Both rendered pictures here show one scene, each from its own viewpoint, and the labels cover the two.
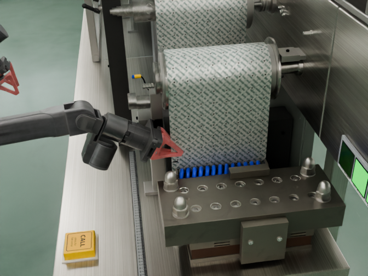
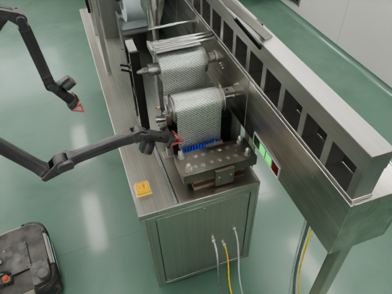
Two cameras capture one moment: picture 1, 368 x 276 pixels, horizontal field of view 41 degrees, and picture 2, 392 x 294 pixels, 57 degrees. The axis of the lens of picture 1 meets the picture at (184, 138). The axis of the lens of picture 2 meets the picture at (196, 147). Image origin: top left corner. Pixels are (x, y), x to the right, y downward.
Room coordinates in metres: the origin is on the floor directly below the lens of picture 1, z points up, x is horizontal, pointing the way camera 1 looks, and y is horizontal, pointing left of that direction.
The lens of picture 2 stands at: (-0.39, 0.21, 2.38)
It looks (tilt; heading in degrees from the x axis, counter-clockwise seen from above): 45 degrees down; 349
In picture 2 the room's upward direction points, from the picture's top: 2 degrees counter-clockwise
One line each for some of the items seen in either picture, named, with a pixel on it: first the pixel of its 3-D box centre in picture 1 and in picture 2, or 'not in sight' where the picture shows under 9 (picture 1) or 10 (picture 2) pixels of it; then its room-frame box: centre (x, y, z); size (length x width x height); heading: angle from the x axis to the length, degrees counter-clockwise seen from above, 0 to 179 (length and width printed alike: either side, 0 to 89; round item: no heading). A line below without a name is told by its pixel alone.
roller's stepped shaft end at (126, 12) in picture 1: (121, 10); (142, 71); (1.27, 0.15, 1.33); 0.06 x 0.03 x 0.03; 97
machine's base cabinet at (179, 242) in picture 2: not in sight; (152, 118); (1.97, 0.10, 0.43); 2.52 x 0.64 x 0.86; 7
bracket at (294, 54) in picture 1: (289, 53); (228, 90); (1.06, -0.25, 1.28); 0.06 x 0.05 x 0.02; 97
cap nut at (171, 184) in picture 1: (170, 179); (181, 154); (0.90, 0.03, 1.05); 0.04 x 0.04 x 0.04
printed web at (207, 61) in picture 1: (205, 84); (187, 103); (1.17, -0.06, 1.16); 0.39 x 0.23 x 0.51; 7
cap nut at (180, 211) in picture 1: (180, 205); (188, 167); (0.80, 0.01, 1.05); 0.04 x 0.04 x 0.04
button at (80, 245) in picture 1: (80, 245); (142, 188); (0.84, 0.25, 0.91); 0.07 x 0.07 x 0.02; 7
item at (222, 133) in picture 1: (219, 136); (199, 131); (0.98, -0.08, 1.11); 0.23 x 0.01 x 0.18; 97
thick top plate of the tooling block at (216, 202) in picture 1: (247, 202); (215, 160); (0.87, -0.14, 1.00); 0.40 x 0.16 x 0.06; 97
